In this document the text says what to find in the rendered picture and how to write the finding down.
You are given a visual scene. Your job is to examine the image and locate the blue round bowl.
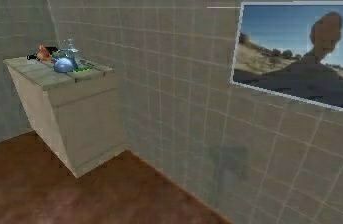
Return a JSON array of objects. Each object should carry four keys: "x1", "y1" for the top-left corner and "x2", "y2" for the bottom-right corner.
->
[{"x1": 53, "y1": 57, "x2": 79, "y2": 74}]

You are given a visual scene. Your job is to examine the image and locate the framed landscape picture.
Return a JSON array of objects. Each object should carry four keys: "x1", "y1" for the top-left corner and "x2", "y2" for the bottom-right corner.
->
[{"x1": 229, "y1": 1, "x2": 343, "y2": 114}]

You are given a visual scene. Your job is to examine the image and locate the beige cupboard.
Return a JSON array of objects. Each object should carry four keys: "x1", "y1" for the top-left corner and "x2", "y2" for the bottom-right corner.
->
[{"x1": 2, "y1": 55, "x2": 127, "y2": 179}]

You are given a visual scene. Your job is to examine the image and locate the green flat object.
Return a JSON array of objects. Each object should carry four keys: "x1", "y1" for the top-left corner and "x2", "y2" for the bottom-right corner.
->
[{"x1": 72, "y1": 59, "x2": 95, "y2": 74}]

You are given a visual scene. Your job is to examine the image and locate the orange toy figure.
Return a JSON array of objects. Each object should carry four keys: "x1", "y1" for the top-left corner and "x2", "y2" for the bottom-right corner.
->
[{"x1": 36, "y1": 44, "x2": 53, "y2": 63}]

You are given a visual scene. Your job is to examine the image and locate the clear glass bottle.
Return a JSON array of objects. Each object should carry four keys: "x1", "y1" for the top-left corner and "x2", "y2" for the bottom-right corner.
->
[{"x1": 62, "y1": 38, "x2": 79, "y2": 60}]

